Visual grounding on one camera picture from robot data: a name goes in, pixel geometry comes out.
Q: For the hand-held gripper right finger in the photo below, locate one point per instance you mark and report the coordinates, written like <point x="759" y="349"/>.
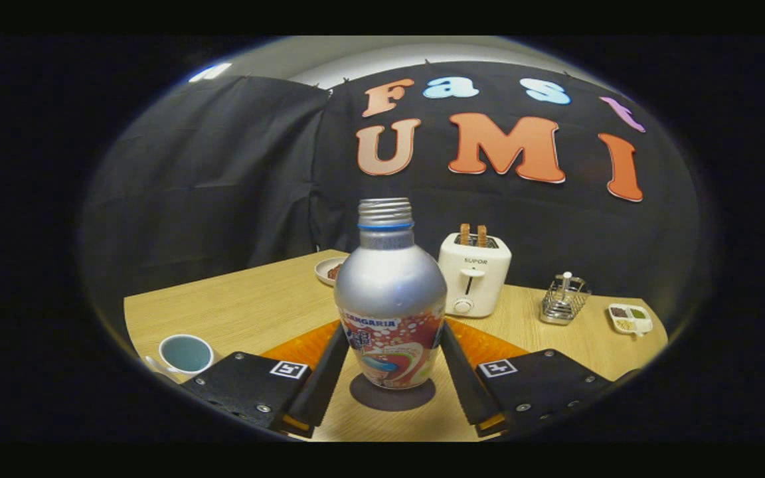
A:
<point x="465" y="385"/>

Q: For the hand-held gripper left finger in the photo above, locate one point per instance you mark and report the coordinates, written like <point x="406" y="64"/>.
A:
<point x="323" y="385"/>

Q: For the dark round coaster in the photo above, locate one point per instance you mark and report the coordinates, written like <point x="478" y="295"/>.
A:
<point x="392" y="398"/>

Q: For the silver bottle with colourful label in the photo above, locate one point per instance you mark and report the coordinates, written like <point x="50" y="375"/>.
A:
<point x="389" y="285"/>

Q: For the white cup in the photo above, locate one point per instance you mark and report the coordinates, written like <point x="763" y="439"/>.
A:
<point x="186" y="354"/>

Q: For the white toaster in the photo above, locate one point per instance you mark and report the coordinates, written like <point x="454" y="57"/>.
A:
<point x="479" y="279"/>

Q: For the white plate with food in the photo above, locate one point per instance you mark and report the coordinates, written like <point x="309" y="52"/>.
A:
<point x="326" y="272"/>

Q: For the wooden table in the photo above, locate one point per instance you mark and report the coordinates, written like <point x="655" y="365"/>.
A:
<point x="243" y="299"/>

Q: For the brown toast slice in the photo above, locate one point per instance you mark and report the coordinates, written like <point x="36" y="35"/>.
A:
<point x="465" y="234"/>
<point x="482" y="236"/>

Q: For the white divided dish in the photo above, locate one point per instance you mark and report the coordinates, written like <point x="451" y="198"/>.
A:
<point x="630" y="320"/>

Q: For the small ceiling light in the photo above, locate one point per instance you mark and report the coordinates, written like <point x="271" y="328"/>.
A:
<point x="210" y="72"/>

